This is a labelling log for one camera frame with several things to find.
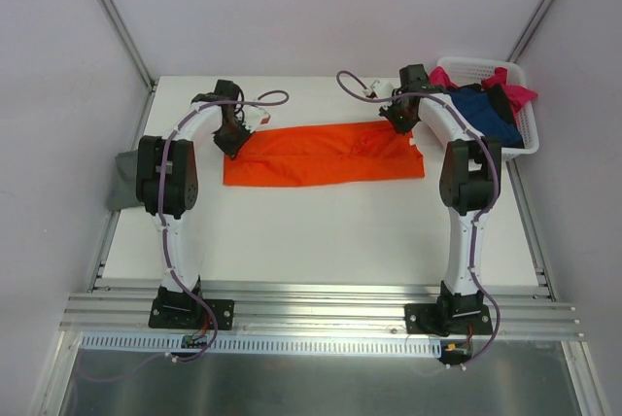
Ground orange t shirt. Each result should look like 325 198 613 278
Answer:
223 121 425 188

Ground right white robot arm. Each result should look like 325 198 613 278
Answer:
370 64 501 337

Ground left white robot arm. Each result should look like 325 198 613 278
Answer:
136 80 253 333

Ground white plastic basket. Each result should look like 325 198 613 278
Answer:
430 56 539 161

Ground blue t shirt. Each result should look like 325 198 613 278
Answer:
448 86 524 149

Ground black t shirt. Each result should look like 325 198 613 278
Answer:
482 85 516 126

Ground pink t shirt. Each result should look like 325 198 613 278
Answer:
430 66 538 118

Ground grey folded t shirt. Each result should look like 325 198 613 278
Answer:
106 150 143 212

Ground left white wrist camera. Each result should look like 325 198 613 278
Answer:
242 105 271 133

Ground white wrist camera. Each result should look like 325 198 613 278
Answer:
363 80 395 100
242 105 271 133

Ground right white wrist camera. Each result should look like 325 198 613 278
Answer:
363 80 395 100

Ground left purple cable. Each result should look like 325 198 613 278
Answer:
77 89 291 383

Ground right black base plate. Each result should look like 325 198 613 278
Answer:
403 303 493 337

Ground left aluminium corner post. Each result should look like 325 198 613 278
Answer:
98 0 156 90

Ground aluminium corner post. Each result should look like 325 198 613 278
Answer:
505 0 557 63
98 0 156 90

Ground white slotted cable duct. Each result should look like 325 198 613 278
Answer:
80 332 441 359

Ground right aluminium corner post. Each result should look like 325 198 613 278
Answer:
505 0 557 63

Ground aluminium mounting rail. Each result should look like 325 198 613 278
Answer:
59 279 586 341

